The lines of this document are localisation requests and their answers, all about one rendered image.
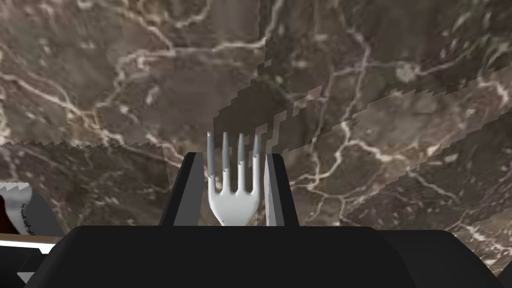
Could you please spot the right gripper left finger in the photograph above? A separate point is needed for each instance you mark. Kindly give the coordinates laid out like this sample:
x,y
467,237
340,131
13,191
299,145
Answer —
x,y
188,196

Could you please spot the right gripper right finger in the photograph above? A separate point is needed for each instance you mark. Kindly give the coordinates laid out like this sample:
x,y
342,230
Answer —
x,y
278,192

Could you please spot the white fork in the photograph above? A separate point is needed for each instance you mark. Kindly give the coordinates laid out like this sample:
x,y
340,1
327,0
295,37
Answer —
x,y
234,204

